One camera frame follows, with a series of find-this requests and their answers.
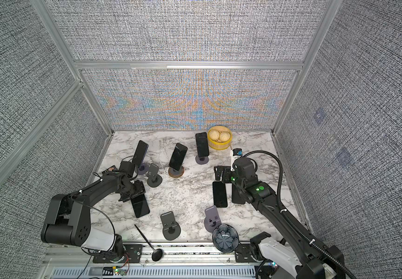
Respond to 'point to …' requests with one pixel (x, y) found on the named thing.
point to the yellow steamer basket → (218, 145)
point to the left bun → (214, 135)
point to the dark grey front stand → (171, 229)
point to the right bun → (225, 136)
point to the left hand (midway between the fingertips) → (142, 191)
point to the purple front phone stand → (212, 220)
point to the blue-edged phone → (140, 153)
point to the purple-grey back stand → (201, 160)
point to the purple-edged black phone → (202, 144)
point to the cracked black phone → (178, 156)
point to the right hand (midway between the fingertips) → (224, 163)
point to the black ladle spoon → (157, 253)
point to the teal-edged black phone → (140, 206)
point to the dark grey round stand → (154, 180)
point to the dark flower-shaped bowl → (225, 238)
